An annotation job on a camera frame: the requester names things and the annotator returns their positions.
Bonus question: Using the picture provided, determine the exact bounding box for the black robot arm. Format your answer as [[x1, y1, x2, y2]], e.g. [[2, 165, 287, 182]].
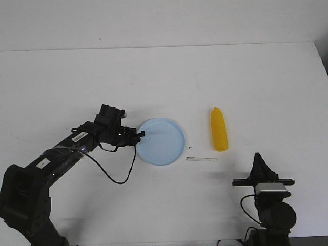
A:
[[1, 105, 145, 245], [232, 152, 297, 245]]

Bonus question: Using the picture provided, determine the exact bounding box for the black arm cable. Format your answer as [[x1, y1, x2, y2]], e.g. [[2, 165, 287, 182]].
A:
[[83, 142, 137, 185], [240, 194, 262, 227]]

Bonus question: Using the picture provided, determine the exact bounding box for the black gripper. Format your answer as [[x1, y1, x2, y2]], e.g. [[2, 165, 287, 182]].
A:
[[232, 152, 295, 205], [94, 104, 145, 146]]

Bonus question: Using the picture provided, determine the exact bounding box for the light blue round plate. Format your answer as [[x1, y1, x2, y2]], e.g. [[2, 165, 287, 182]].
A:
[[136, 118, 186, 166]]

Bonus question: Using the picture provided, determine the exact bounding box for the yellow toy corn cob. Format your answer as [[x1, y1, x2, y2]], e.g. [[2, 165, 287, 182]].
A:
[[211, 107, 229, 152]]

